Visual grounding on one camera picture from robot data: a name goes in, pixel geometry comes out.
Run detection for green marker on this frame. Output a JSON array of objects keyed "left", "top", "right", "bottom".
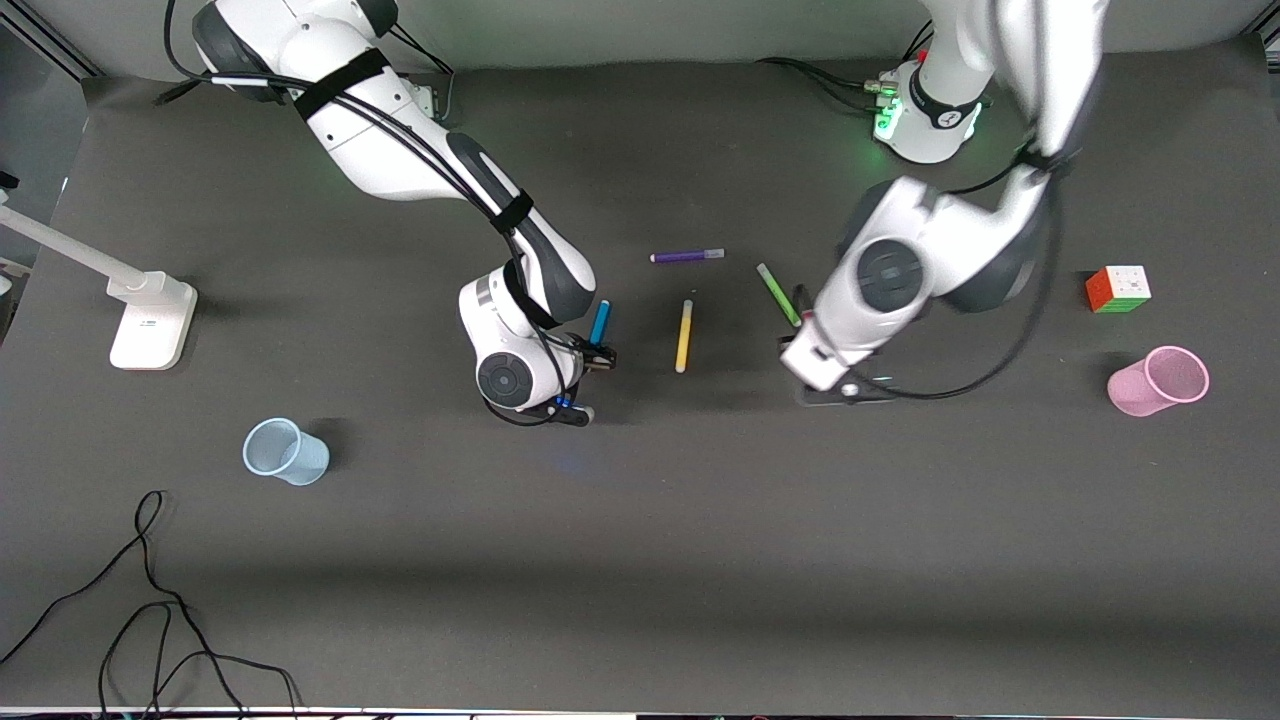
[{"left": 756, "top": 262, "right": 803, "bottom": 329}]

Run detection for black left arm base cables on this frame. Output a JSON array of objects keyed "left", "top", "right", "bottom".
[{"left": 753, "top": 22, "right": 936, "bottom": 113}]

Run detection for Rubik's cube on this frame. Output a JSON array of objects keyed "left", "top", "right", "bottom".
[{"left": 1085, "top": 264, "right": 1153, "bottom": 315}]

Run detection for pink plastic cup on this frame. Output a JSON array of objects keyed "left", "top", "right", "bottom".
[{"left": 1107, "top": 346, "right": 1211, "bottom": 418}]

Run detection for black arm base cables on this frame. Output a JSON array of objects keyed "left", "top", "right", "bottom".
[
  {"left": 388, "top": 22, "right": 457, "bottom": 129},
  {"left": 753, "top": 22, "right": 936, "bottom": 113}
]

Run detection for light blue plastic cup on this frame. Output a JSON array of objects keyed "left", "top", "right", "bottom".
[{"left": 242, "top": 417, "right": 331, "bottom": 487}]

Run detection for black right arm base cables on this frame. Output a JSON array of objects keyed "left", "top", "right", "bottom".
[{"left": 388, "top": 22, "right": 457, "bottom": 129}]

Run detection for thin black loose cable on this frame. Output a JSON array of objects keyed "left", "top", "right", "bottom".
[{"left": 0, "top": 489, "right": 303, "bottom": 719}]

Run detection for white desk lamp stand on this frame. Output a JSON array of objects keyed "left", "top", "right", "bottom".
[{"left": 0, "top": 205, "right": 199, "bottom": 372}]

